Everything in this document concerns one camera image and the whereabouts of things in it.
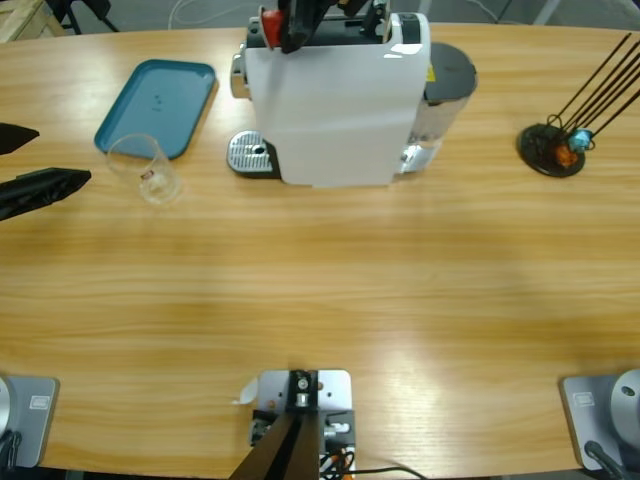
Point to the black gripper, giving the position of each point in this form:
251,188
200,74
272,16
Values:
372,15

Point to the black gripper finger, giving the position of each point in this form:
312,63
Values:
15,139
40,190

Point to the red coffee capsule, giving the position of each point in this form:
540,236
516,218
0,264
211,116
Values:
271,22

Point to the white capsule coffee machine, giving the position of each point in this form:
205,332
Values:
330,110

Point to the clear drinking glass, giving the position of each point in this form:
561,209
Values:
160,190

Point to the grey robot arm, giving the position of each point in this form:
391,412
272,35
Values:
30,415
625,400

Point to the orange coffee capsule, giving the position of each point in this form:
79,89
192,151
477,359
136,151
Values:
567,156

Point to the blue coffee capsule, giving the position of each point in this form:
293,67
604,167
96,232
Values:
581,139

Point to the wooden crate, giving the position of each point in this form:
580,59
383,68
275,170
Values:
20,20

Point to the teal plastic tray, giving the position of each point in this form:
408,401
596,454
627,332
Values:
155,105

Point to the black stand legs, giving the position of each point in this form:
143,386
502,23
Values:
75,5

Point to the grey metal leg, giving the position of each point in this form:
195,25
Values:
547,10

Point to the black capsule holder with rods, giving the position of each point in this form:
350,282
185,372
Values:
537,150

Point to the white paper tag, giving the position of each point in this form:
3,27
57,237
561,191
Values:
247,392

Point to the white block with dark post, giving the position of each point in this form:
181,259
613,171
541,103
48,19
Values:
300,400

